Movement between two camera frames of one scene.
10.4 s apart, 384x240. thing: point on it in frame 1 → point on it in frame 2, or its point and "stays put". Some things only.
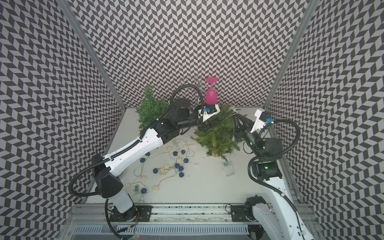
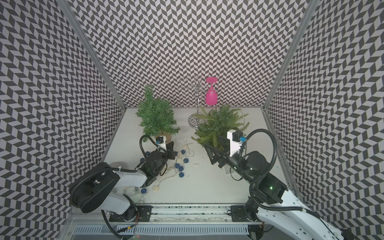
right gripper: (246, 122) → (217, 154)
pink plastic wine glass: (211, 94) stays put
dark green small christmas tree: (150, 108) stays put
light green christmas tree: (217, 138) stays put
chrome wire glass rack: (193, 91) stays put
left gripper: (203, 126) → (170, 151)
